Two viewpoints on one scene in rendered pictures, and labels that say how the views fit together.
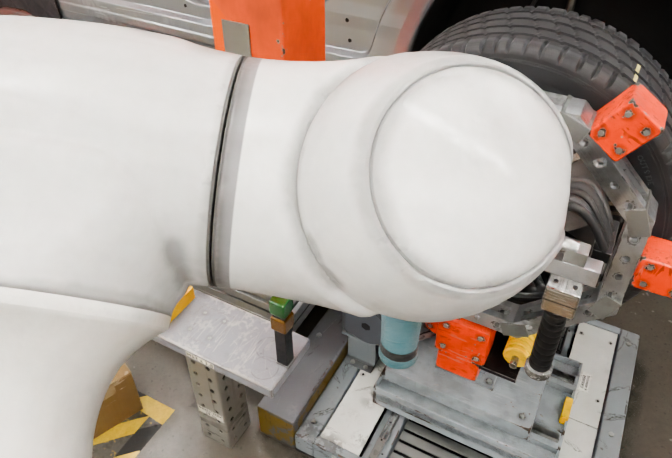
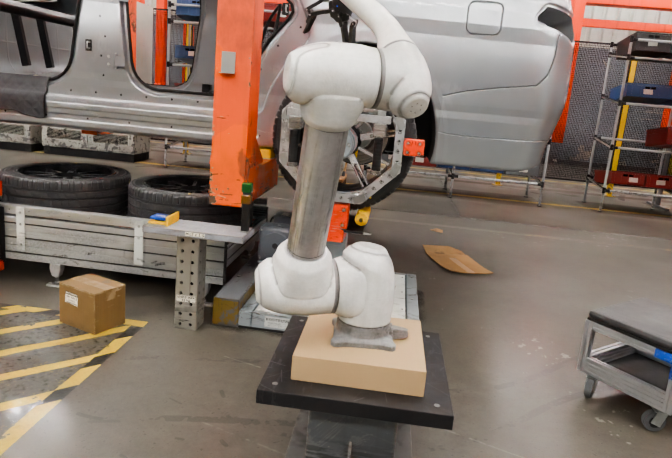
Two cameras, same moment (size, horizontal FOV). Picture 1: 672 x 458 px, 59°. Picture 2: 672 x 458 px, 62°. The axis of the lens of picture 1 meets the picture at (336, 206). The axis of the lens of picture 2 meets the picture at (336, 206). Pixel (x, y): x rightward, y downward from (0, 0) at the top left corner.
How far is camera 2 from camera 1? 1.59 m
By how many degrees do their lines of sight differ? 33
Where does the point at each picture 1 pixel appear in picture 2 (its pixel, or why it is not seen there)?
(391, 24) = (274, 94)
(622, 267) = (398, 146)
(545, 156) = not seen: outside the picture
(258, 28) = (240, 53)
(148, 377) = not seen: hidden behind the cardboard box
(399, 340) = not seen: hidden behind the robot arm
